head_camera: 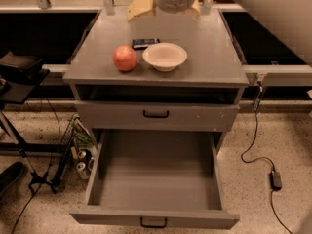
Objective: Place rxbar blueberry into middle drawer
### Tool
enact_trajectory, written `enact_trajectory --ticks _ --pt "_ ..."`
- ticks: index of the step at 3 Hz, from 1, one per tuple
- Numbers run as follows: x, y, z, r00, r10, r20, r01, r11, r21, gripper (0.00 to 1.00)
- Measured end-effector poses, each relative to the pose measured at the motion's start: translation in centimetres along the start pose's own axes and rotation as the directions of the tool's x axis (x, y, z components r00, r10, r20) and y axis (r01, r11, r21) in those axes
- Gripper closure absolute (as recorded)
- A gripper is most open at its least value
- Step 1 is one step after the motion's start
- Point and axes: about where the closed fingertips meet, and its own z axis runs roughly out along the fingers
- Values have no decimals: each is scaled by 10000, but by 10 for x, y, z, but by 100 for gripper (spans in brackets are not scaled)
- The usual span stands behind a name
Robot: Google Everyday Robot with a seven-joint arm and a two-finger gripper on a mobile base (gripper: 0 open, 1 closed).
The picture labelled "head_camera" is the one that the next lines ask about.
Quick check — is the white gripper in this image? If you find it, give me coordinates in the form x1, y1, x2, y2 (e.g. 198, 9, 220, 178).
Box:
127, 0, 201, 21

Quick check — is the dark blue rxbar wrapper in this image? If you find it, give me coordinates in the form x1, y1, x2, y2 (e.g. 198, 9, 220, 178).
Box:
132, 38, 160, 50

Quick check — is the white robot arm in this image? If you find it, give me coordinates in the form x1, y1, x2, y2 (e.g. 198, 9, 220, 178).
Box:
127, 0, 312, 64

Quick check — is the grey drawer cabinet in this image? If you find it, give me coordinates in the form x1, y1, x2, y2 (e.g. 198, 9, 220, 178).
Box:
64, 7, 248, 146

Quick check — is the grey closed drawer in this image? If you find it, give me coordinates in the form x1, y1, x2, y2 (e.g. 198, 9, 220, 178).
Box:
76, 101, 239, 132

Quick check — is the grey open bottom drawer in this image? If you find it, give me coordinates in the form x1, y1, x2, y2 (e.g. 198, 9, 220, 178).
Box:
71, 130, 240, 229

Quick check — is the white bowl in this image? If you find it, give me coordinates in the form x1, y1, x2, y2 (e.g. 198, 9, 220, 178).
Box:
142, 43, 187, 72

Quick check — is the red apple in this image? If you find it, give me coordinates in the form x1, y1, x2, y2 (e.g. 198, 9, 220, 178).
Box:
113, 45, 137, 72

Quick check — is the black device on tripod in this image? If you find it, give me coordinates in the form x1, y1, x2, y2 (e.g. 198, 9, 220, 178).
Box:
0, 52, 43, 84

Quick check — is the silver can upper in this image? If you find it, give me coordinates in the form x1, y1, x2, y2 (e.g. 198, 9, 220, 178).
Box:
78, 150, 87, 161

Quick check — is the silver can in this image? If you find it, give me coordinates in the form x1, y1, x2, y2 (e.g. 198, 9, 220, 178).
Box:
76, 162, 90, 180
78, 150, 87, 161

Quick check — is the silver can lower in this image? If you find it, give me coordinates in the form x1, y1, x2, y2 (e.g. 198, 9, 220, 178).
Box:
76, 162, 90, 180

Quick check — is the black power adapter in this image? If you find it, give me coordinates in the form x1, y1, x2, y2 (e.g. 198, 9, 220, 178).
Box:
270, 171, 282, 191

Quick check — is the black tripod stand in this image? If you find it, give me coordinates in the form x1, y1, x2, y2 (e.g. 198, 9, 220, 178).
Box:
0, 69, 57, 196

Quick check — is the black shoe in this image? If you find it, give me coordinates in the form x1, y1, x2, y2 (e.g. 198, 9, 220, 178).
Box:
0, 162, 24, 198

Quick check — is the black drawer handle middle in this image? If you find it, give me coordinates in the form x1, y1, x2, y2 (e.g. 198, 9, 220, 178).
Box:
142, 110, 170, 119

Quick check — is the black drawer handle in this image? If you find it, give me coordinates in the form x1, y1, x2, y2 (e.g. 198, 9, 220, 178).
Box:
139, 217, 168, 229
142, 110, 170, 119

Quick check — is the wire basket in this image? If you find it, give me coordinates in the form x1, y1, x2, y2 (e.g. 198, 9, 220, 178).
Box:
51, 115, 96, 186

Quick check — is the black power cable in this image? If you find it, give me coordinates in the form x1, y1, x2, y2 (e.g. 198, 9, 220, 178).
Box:
240, 81, 294, 234

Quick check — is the black drawer handle bottom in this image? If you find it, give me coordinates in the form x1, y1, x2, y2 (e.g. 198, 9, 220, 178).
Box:
139, 217, 168, 229

